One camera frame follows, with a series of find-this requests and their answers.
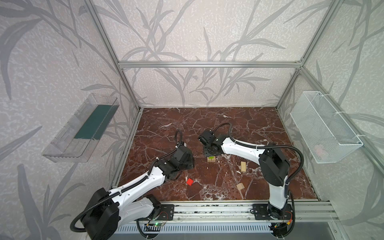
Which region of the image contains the wood block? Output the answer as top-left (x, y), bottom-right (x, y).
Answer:
top-left (241, 162), bottom-right (247, 173)
top-left (207, 156), bottom-right (216, 163)

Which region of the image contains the aluminium cage frame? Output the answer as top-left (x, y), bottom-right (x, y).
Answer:
top-left (83, 0), bottom-right (384, 175)

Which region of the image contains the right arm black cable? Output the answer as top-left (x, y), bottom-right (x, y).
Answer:
top-left (211, 122), bottom-right (305, 235)

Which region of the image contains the small wood cube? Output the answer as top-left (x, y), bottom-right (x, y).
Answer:
top-left (236, 183), bottom-right (245, 191)

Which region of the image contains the white wire basket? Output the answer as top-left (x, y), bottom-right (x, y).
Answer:
top-left (291, 91), bottom-right (364, 164)

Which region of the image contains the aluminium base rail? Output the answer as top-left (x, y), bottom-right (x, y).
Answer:
top-left (113, 200), bottom-right (341, 224)

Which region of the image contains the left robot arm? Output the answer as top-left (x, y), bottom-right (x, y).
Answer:
top-left (70, 145), bottom-right (195, 240)

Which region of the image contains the red block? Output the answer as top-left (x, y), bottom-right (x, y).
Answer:
top-left (187, 179), bottom-right (194, 186)

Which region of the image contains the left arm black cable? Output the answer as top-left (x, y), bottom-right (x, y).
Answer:
top-left (69, 129), bottom-right (184, 233)

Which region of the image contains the clear plastic wall bin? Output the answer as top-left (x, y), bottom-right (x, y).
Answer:
top-left (42, 94), bottom-right (120, 163)

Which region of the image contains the pink object in basket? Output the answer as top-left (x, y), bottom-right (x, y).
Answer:
top-left (314, 145), bottom-right (328, 158)

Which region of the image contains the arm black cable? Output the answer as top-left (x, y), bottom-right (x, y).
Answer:
top-left (211, 122), bottom-right (305, 235)
top-left (69, 129), bottom-right (184, 233)

